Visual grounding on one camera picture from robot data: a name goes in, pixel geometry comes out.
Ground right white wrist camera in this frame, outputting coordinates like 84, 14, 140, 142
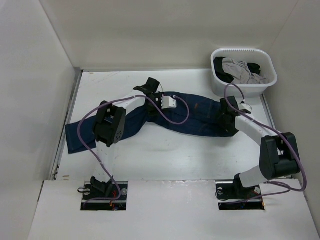
239, 101, 253, 114

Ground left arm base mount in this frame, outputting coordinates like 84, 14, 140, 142
77, 181, 129, 211

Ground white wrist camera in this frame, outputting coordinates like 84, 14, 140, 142
161, 95, 177, 110
239, 101, 253, 114

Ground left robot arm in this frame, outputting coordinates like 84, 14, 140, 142
90, 77, 164, 200

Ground white plastic laundry basket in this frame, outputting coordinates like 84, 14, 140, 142
210, 48, 278, 98

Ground grey garment in basket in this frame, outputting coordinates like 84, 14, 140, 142
220, 58, 271, 85

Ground dark blue denim trousers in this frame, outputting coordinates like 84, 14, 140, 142
65, 91, 237, 155

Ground black garment in basket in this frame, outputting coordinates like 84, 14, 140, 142
213, 57, 262, 84

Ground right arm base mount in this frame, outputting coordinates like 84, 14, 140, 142
215, 180, 265, 211

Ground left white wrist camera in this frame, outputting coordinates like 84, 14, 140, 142
161, 95, 177, 110

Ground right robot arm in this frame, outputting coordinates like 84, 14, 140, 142
216, 96, 301, 201

